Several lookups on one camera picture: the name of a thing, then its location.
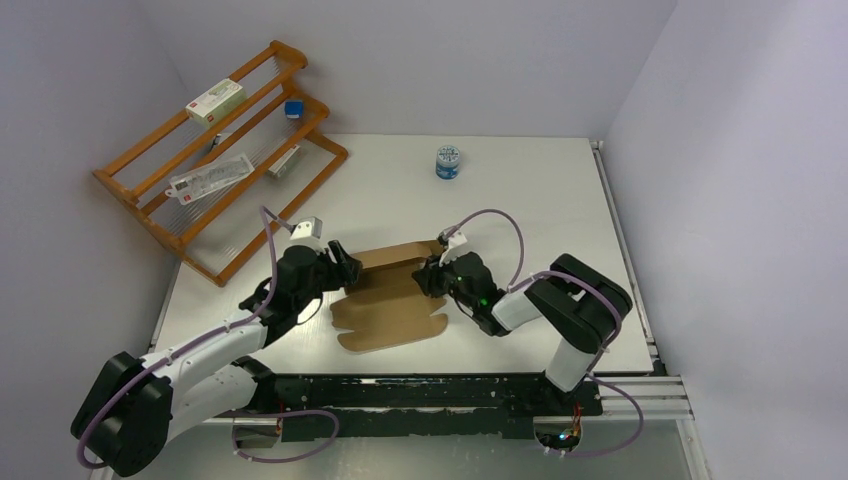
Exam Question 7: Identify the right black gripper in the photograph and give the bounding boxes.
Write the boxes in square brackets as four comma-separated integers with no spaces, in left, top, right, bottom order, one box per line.
[411,248,478,311]

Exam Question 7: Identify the brown cardboard box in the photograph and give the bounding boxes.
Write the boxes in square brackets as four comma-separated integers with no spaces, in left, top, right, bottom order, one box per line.
[330,240,449,353]

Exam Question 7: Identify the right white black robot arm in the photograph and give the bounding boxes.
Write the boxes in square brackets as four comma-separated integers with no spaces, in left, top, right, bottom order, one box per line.
[411,252,633,414]

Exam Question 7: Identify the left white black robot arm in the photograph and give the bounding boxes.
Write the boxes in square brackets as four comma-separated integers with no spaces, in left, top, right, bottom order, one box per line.
[70,241,363,477]

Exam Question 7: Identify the small grey white box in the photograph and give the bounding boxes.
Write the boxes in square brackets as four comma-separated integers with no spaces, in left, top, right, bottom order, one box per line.
[266,145,305,179]

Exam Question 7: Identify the green white carton box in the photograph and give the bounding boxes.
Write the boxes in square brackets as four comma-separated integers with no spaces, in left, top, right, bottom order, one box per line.
[185,78,248,129]

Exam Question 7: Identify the blue white round jar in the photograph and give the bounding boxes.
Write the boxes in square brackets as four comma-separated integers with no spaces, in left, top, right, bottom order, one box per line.
[435,145,461,180]

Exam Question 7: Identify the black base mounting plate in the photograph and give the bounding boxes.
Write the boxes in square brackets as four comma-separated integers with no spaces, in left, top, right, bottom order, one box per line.
[223,373,603,440]

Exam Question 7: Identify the orange wooden rack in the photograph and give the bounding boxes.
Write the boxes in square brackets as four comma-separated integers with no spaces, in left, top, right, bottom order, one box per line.
[93,40,349,287]

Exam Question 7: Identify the small blue cube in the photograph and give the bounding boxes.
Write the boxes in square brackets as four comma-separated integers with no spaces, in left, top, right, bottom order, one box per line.
[283,99,305,120]

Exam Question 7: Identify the clear plastic packet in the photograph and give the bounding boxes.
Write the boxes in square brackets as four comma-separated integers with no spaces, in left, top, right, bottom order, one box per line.
[165,153,254,205]

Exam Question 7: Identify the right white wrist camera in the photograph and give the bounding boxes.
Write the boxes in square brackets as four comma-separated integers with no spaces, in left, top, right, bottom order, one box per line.
[437,227,468,266]

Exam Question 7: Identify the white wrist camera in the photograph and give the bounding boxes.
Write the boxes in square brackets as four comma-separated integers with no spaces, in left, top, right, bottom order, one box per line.
[289,217,323,244]
[437,227,468,266]

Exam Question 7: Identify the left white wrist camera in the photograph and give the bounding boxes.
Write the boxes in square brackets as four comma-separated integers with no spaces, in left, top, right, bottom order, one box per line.
[289,217,323,244]

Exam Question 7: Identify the aluminium frame rails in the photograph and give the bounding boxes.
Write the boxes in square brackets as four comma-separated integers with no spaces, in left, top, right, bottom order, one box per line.
[88,140,713,480]

